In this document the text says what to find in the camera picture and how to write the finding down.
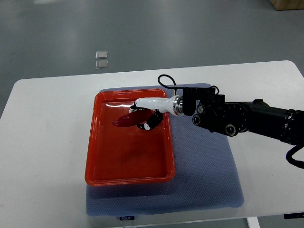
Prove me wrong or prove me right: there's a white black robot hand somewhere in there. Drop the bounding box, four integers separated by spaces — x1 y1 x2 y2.
129 95 184 131

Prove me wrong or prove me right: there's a red pepper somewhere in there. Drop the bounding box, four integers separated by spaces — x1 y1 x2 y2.
112 109 152 127

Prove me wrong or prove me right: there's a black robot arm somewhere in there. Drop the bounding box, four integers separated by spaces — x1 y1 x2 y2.
162 83 304 169

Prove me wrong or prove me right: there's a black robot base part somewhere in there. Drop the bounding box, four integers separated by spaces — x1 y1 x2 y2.
284 212 304 219

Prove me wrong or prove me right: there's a red plastic tray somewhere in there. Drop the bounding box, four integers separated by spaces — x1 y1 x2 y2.
85 89 175 187

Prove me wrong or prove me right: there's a blue-grey foam mat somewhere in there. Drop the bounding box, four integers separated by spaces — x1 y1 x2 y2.
85 83 245 217

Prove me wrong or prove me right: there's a lower metal floor plate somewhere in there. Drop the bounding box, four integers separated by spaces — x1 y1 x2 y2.
95 60 108 69

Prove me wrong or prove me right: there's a metal floor plate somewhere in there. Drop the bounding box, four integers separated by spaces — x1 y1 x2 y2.
95 50 108 59
95 60 108 69

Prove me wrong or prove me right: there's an upper metal floor plate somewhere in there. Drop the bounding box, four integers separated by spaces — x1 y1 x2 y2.
95 50 108 59

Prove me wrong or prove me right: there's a black label tag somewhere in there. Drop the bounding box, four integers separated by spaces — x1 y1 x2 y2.
120 216 135 221

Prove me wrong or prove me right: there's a white table leg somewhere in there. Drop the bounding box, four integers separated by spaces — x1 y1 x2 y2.
246 217 261 228

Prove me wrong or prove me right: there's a cardboard box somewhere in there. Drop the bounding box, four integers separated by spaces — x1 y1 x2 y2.
270 0 304 11

